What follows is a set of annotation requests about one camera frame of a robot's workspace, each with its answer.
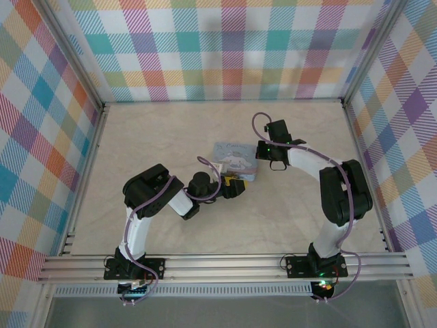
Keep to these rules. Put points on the blue cartoon tin box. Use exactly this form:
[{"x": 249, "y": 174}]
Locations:
[{"x": 235, "y": 155}]

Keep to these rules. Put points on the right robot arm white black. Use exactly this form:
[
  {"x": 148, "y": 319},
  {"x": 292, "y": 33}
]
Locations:
[{"x": 345, "y": 194}]

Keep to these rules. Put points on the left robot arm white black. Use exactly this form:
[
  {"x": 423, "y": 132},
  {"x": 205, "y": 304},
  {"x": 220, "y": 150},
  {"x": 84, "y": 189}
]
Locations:
[{"x": 136, "y": 235}]

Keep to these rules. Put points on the long aluminium table edge rail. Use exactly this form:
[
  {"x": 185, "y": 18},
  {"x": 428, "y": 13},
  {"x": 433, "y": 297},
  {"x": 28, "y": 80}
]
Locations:
[{"x": 222, "y": 101}]

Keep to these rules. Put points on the wide aluminium mounting rail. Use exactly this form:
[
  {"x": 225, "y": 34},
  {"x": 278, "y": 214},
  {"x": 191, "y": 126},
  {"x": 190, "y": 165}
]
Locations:
[{"x": 222, "y": 268}]

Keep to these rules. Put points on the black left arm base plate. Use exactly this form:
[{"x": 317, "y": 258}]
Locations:
[{"x": 155, "y": 268}]

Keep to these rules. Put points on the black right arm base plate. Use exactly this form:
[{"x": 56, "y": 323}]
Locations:
[{"x": 297, "y": 268}]

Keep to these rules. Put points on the aluminium frame post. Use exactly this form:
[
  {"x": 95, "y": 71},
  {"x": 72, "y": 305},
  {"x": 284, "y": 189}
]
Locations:
[
  {"x": 71, "y": 54},
  {"x": 372, "y": 51}
]

